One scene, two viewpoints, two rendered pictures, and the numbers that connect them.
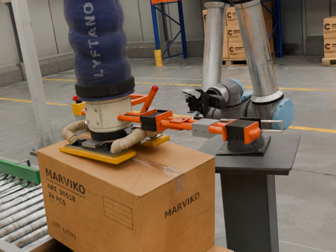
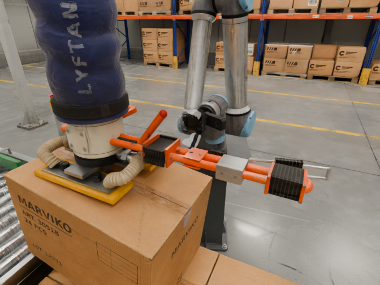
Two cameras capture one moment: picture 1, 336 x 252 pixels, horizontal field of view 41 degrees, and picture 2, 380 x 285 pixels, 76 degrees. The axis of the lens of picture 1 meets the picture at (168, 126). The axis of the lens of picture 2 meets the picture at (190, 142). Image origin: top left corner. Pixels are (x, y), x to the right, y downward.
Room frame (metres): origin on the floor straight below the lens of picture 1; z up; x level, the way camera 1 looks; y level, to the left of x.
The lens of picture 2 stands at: (0.90, 0.15, 1.47)
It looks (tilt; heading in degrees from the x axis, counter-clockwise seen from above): 27 degrees down; 342
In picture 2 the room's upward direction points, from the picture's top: straight up
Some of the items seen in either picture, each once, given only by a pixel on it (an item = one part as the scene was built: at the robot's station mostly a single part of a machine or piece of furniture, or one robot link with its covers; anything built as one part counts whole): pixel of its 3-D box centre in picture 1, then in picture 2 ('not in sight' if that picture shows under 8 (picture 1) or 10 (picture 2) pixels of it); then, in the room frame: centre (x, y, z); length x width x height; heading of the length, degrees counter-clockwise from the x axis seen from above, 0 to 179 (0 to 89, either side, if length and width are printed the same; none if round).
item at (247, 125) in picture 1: (240, 131); (285, 181); (1.29, -0.21, 1.12); 0.08 x 0.07 x 0.05; 47
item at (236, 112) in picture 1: (230, 116); (213, 129); (1.87, -0.27, 1.01); 0.12 x 0.09 x 0.12; 41
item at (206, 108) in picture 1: (202, 101); (198, 119); (1.74, -0.15, 1.12); 0.12 x 0.09 x 0.08; 137
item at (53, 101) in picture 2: (105, 85); (92, 100); (1.71, 0.22, 1.24); 0.23 x 0.23 x 0.04
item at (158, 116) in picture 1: (156, 120); (162, 150); (1.54, 0.04, 1.12); 0.10 x 0.08 x 0.06; 137
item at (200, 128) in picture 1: (205, 128); (232, 169); (1.39, -0.12, 1.12); 0.07 x 0.07 x 0.04; 47
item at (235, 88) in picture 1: (228, 92); (215, 107); (1.86, -0.27, 1.12); 0.12 x 0.09 x 0.10; 137
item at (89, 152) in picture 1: (95, 147); (81, 174); (1.64, 0.28, 1.02); 0.34 x 0.10 x 0.05; 47
